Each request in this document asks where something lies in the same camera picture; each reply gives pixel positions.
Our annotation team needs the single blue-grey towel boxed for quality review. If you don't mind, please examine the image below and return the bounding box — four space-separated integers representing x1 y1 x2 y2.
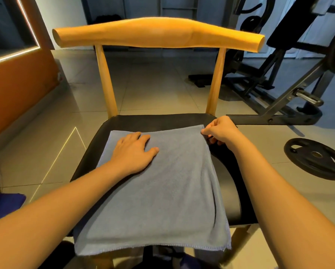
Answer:
73 125 232 257

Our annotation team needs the person's left leg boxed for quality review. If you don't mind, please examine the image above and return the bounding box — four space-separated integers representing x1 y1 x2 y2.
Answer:
38 241 75 269

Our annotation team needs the person's left hand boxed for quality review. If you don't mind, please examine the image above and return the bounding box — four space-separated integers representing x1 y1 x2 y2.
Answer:
108 132 160 177

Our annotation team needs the person's right forearm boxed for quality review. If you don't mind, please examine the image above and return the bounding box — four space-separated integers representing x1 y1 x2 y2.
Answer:
232 137 335 269

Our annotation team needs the person's right hand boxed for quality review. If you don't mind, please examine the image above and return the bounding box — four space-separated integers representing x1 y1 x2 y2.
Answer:
200 115 247 152

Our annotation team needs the dark blue mat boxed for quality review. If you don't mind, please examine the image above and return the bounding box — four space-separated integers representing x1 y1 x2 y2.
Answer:
0 192 27 225

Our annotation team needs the navy blue bag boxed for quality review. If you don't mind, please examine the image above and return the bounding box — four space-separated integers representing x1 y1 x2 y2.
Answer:
139 246 202 269

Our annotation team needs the person's left forearm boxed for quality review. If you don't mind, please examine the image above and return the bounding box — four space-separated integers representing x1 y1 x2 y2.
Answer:
0 162 126 269

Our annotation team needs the grey shelf unit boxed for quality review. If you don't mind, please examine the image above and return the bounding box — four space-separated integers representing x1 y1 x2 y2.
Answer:
80 0 235 26

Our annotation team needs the loose black weight plate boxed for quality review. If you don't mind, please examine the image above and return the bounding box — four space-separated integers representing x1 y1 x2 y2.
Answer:
284 137 335 181

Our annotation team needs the black and grey gym machine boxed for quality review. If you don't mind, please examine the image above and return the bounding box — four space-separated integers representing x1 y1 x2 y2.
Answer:
189 0 335 126

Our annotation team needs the wall mirror with light strip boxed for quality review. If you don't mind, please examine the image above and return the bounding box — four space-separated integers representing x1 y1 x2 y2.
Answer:
0 0 41 68

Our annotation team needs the wooden chair with black seat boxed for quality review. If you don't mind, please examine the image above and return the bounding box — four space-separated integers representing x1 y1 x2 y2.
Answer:
52 17 266 269

